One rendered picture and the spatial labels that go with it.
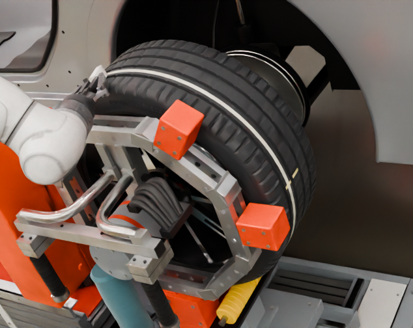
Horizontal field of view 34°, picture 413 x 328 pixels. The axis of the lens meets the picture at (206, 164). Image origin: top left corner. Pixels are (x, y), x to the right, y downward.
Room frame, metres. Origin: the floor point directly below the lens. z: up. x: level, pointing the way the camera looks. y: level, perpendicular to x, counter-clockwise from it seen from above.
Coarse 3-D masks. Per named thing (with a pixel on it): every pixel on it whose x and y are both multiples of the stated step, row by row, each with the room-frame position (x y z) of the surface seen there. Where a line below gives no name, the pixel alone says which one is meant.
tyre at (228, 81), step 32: (128, 64) 1.49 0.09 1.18; (160, 64) 1.43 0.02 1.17; (192, 64) 1.42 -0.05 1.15; (224, 64) 1.41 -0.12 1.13; (128, 96) 1.37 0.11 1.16; (160, 96) 1.32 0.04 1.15; (192, 96) 1.31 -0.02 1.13; (224, 96) 1.32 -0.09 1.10; (256, 96) 1.34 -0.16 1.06; (224, 128) 1.24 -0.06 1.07; (256, 128) 1.27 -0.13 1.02; (288, 128) 1.31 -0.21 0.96; (224, 160) 1.24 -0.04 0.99; (256, 160) 1.21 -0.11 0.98; (288, 160) 1.26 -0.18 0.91; (256, 192) 1.20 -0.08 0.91; (288, 192) 1.22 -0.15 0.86
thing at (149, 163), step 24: (192, 144) 1.29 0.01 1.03; (96, 168) 1.57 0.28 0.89; (168, 168) 1.38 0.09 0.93; (192, 192) 1.36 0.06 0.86; (192, 216) 1.56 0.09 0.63; (216, 216) 1.34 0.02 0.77; (168, 240) 1.45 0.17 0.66; (192, 240) 1.47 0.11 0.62; (216, 240) 1.44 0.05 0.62; (192, 264) 1.39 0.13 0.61; (216, 264) 1.33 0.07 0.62
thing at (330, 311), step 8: (328, 304) 1.48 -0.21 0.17; (328, 312) 1.47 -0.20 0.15; (336, 312) 1.45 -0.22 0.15; (344, 312) 1.44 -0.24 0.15; (352, 312) 1.42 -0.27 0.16; (320, 320) 1.42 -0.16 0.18; (328, 320) 1.41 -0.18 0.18; (336, 320) 1.41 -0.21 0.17; (344, 320) 1.41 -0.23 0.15; (352, 320) 1.39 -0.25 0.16
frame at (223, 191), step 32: (96, 128) 1.35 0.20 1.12; (128, 128) 1.30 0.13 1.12; (160, 160) 1.24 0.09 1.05; (192, 160) 1.24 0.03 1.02; (64, 192) 1.49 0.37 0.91; (224, 192) 1.16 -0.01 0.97; (224, 224) 1.17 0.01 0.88; (256, 256) 1.17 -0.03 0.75; (192, 288) 1.29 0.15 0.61; (224, 288) 1.22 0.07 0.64
